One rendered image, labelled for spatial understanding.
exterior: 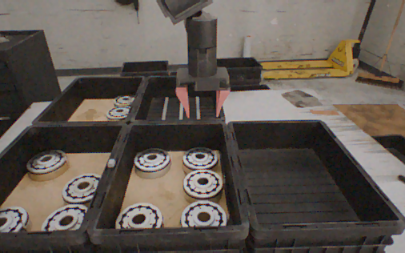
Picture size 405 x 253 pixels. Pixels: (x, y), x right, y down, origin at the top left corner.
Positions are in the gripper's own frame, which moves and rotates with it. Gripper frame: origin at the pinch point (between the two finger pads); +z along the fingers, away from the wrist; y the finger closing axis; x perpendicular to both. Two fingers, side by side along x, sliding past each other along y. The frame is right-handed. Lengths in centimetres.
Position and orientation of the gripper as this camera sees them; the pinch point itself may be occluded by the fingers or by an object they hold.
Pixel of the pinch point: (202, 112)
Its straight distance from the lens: 58.8
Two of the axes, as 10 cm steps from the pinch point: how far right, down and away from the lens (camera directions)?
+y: -10.0, 0.3, -0.3
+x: 0.4, 5.0, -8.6
